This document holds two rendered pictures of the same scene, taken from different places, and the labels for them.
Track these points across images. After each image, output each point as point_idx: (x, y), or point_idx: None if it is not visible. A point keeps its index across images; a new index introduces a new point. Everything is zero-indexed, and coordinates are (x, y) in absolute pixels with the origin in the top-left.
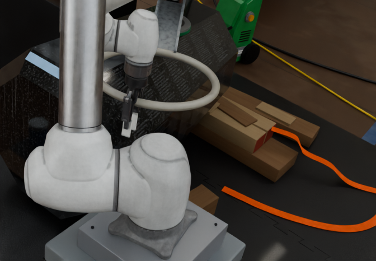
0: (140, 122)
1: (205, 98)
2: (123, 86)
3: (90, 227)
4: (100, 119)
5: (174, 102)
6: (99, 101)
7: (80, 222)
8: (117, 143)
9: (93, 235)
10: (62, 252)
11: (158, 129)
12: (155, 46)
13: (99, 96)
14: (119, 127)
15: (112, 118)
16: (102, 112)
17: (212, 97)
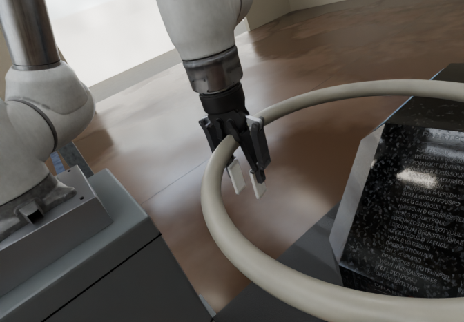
0: (422, 262)
1: (233, 242)
2: (459, 180)
3: (70, 170)
4: (13, 59)
5: (210, 180)
6: (4, 36)
7: (112, 179)
8: (345, 236)
9: (61, 173)
10: (90, 177)
11: None
12: (170, 24)
13: (3, 32)
14: (367, 222)
15: (369, 200)
16: (364, 180)
17: (250, 271)
